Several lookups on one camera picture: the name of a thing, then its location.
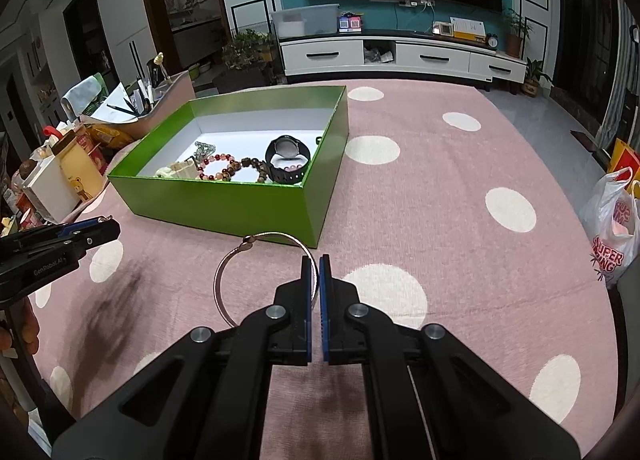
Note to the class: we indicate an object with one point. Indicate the white small drawer box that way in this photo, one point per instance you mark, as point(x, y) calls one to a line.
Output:
point(50, 191)

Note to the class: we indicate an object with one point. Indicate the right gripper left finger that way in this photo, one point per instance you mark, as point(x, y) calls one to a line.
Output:
point(205, 397)

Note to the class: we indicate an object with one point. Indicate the small black alarm clock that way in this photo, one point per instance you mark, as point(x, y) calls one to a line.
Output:
point(492, 41)

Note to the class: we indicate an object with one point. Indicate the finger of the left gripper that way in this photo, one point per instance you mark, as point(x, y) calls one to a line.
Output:
point(89, 234)
point(39, 234)

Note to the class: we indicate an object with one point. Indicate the white wrist watch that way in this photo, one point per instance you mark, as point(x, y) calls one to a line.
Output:
point(185, 170)

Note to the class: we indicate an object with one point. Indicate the white tv cabinet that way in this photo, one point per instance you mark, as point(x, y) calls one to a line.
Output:
point(380, 53)

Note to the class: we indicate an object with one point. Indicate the yellow handled brush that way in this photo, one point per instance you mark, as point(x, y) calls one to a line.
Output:
point(159, 62)

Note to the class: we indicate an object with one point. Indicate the yellow snack bag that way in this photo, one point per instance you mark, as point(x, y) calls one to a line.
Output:
point(108, 137)

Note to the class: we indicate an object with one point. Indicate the orange paper bag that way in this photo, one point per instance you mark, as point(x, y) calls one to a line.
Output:
point(624, 163)

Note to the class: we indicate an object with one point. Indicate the large leafy floor plant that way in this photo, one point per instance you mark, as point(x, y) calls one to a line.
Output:
point(248, 49)

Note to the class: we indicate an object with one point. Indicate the potted plant by cabinet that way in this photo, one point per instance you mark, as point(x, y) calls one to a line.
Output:
point(516, 32)

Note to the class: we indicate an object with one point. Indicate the black smart watch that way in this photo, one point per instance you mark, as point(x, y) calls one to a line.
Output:
point(287, 159)

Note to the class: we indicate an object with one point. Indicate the green cardboard box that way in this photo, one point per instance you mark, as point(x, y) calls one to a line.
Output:
point(226, 136)

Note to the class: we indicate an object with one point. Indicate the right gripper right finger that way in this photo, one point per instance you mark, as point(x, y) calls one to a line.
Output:
point(428, 395)

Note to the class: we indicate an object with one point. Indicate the white plastic shopping bag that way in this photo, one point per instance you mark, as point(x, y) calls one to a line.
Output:
point(611, 221)

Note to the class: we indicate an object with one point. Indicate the clear plastic storage box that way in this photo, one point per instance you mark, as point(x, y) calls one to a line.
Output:
point(306, 21)

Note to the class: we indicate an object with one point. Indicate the person's left hand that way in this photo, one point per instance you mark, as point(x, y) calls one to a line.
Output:
point(29, 331)

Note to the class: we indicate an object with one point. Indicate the white paper sheet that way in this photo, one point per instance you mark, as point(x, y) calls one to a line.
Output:
point(115, 109)

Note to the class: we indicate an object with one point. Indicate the silver metal bangle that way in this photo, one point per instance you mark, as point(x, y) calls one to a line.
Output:
point(251, 270)

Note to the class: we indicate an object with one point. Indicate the pink polka dot tablecloth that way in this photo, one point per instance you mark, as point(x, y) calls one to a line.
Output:
point(451, 206)

